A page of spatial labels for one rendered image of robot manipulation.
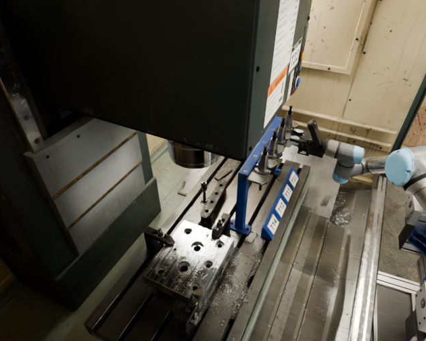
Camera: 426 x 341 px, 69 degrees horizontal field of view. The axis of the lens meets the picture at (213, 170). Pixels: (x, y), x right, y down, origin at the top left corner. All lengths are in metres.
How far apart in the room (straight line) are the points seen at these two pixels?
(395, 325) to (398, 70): 1.37
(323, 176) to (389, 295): 0.83
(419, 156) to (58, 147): 1.15
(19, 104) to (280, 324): 1.18
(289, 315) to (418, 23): 1.34
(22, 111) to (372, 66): 1.48
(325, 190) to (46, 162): 1.42
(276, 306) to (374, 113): 1.09
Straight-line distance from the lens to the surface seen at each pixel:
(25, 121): 1.04
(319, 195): 1.87
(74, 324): 1.60
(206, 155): 0.86
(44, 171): 1.11
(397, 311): 2.23
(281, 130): 1.34
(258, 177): 1.17
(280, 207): 1.46
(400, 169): 1.16
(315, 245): 1.62
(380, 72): 1.76
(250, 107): 0.64
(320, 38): 1.73
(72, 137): 1.14
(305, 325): 1.42
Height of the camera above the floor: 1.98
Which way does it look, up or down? 40 degrees down
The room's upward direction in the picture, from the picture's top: straight up
